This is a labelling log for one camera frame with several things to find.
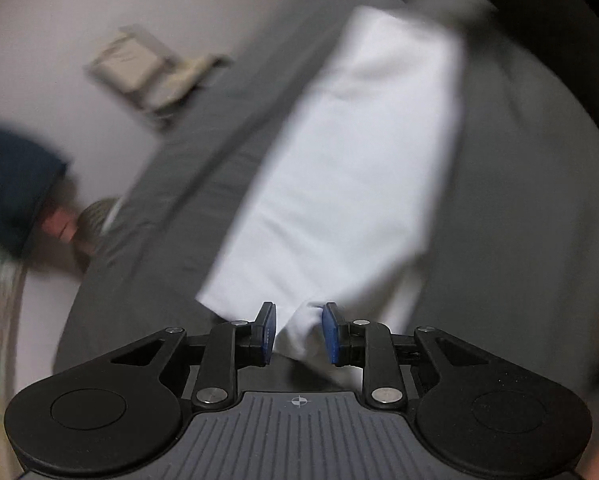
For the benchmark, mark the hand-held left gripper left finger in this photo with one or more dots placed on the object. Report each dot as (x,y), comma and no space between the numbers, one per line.
(268,332)

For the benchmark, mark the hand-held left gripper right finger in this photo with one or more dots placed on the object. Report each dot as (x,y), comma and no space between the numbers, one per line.
(331,332)

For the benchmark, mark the white t-shirt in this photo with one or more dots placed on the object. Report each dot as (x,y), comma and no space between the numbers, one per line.
(354,160)

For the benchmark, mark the grey bed sheet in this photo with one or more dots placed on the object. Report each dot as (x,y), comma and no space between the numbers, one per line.
(519,210)

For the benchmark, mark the dark teal jacket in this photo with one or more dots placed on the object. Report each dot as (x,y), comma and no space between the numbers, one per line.
(14,185)

